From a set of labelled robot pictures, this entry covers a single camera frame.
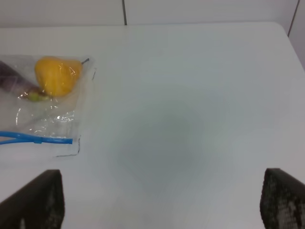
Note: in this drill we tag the clear zip bag blue seal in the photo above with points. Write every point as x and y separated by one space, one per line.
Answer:
53 122

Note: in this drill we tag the purple eggplant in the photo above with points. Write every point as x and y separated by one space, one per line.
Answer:
13 82

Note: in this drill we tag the yellow pear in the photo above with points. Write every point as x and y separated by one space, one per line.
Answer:
57 77

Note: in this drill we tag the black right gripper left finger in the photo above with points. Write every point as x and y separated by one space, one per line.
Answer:
39 204

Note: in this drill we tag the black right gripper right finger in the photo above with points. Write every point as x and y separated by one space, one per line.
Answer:
282 203

